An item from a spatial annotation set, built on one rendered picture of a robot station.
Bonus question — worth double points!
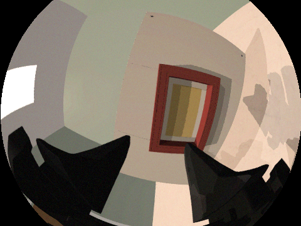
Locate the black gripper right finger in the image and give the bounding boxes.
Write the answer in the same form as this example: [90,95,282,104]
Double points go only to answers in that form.
[184,143,269,223]

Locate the dark red picture frame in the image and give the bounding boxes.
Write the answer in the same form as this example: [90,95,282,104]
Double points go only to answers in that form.
[149,63,221,154]

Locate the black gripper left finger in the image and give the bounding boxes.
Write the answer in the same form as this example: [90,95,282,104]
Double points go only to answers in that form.
[36,136,130,213]

